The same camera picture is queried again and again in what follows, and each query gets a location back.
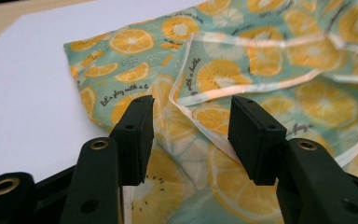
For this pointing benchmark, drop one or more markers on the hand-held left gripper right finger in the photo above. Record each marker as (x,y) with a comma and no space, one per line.
(254,146)

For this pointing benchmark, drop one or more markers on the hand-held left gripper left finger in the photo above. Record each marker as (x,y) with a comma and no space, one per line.
(133,140)

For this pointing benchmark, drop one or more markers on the orange fruit print fabric bag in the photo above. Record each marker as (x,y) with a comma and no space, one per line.
(130,65)

